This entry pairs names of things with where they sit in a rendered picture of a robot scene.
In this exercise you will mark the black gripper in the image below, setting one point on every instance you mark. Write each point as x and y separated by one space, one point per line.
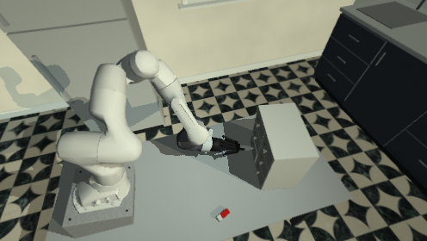
222 144

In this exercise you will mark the grey drawer front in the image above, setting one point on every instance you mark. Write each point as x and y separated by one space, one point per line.
263 163
256 138
267 151
259 173
253 148
259 125

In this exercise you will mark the small grey chest of drawers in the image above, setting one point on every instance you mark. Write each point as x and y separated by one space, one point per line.
291 145

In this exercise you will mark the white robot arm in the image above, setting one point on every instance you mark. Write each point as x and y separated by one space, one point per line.
119 145

